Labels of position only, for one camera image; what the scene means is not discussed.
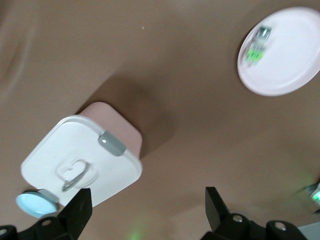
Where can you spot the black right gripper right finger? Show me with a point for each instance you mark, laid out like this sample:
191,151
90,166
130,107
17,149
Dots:
217,215

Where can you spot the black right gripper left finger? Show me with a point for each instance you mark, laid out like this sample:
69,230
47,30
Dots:
75,212

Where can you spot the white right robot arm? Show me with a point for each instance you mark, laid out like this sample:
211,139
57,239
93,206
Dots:
315,195

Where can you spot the pink box with white lid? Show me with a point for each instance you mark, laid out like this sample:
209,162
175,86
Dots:
82,145

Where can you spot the light blue round plate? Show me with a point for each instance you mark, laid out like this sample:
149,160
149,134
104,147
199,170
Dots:
35,203

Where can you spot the brown table cover mat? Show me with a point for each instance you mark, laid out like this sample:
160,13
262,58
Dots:
175,75

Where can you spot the pink round plate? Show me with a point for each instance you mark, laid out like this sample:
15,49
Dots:
287,62

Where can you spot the green and clear switch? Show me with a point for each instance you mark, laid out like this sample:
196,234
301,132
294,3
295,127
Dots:
257,47

